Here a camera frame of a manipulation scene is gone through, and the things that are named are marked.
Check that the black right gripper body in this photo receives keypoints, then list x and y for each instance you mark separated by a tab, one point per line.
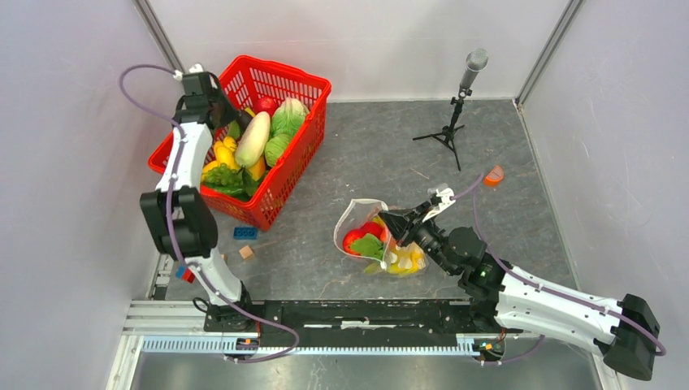
426	233

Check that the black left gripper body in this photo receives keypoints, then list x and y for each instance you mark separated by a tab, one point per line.
226	112

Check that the red apple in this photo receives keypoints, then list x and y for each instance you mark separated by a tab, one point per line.
350	238

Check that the yellow banana bunch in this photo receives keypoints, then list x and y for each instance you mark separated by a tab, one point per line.
396	260

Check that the orange carrot with leaves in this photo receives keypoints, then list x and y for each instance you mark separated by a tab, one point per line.
372	245

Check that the clear polka dot zip bag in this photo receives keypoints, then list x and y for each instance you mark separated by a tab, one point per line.
358	212

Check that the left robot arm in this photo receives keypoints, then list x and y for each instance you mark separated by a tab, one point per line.
179	220

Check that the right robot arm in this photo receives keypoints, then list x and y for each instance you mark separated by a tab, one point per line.
624	332

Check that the yellow bell pepper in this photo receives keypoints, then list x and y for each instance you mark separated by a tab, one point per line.
224	156

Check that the white radish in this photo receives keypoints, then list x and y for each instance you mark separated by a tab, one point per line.
251	145

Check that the red tomato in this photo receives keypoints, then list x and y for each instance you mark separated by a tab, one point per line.
266	104

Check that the round green cabbage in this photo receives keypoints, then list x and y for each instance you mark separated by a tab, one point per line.
275	148

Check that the napa cabbage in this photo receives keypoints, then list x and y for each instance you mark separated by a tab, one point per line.
288	117

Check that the green leafy lettuce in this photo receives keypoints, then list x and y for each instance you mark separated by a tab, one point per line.
239	184

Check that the orange small block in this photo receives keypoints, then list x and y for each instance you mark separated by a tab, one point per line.
494	176

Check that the black microphone tripod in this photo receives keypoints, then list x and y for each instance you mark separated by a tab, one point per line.
447	133

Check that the blue lego brick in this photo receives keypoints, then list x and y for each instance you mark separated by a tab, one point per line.
242	233

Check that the light wooden cube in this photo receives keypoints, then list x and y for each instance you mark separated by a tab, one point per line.
246	253

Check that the red lego brick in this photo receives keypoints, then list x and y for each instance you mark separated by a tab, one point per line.
184	274

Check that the silver microphone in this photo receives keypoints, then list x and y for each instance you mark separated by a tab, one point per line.
476	61

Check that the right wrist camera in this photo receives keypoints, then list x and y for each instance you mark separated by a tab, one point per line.
441	198

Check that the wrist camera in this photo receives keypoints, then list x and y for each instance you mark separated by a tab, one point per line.
196	68
441	198

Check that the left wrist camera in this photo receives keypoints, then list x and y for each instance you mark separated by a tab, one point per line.
196	68

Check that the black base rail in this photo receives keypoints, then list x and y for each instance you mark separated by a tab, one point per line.
357	323

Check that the aluminium frame rail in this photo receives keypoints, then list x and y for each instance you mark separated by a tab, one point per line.
163	346

